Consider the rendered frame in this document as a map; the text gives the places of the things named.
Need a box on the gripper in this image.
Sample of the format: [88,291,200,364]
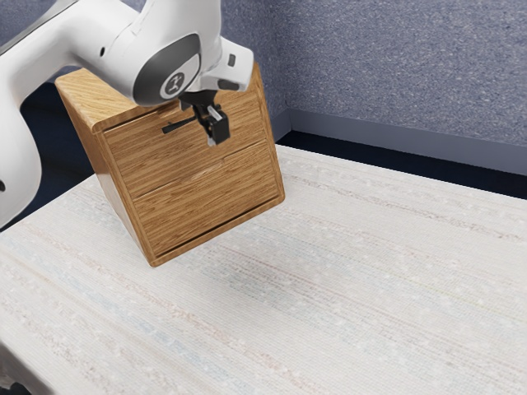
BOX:
[179,89,231,148]

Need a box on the wooden drawer cabinet black handle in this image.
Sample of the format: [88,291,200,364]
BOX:
[54,61,287,268]

